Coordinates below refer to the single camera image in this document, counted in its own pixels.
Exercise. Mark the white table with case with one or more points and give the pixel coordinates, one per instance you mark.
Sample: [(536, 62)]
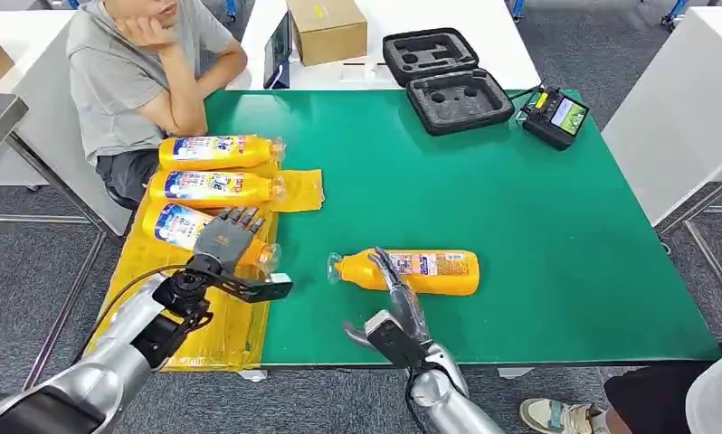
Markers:
[(493, 36)]

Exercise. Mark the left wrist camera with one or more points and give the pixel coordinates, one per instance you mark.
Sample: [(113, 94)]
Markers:
[(265, 289)]

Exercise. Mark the black pen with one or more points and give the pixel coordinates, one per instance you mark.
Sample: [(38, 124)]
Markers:
[(357, 63)]

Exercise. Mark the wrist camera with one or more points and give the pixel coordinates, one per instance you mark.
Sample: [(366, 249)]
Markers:
[(265, 289), (397, 344)]

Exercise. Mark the yellow sheet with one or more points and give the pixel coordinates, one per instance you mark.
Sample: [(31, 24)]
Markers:
[(229, 335)]

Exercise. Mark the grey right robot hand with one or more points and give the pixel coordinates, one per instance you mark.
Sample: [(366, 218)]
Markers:
[(409, 311)]

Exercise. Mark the white empty table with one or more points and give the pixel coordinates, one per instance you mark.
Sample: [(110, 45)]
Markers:
[(675, 120)]

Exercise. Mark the dark tablet on stand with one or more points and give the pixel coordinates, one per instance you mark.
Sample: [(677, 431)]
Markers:
[(278, 54)]

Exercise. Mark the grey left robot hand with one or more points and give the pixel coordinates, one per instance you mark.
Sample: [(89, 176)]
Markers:
[(226, 239)]

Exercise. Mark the closed cardboard box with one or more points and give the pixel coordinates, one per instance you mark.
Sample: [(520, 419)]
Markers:
[(327, 30)]

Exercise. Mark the person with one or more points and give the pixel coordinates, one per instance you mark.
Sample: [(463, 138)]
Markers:
[(646, 401), (115, 84)]

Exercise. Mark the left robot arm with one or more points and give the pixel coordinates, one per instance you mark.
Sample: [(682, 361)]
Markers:
[(109, 365)]

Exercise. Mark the orange drink bottle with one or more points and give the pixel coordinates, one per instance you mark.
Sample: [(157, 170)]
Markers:
[(175, 227), (211, 188), (439, 272), (217, 153)]

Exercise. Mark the green mat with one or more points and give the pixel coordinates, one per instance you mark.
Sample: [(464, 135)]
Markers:
[(547, 239)]

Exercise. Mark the white table with brown box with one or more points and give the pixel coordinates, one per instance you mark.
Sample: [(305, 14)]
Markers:
[(46, 129)]

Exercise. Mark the black foam-lined case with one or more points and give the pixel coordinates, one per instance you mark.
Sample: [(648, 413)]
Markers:
[(454, 99)]

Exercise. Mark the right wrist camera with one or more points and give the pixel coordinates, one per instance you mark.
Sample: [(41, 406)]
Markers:
[(397, 344)]

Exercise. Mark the black remote controller with screen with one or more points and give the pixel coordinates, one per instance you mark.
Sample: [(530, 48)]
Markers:
[(551, 123)]

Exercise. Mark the blue chair leg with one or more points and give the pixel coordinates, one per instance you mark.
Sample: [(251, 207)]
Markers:
[(679, 8)]

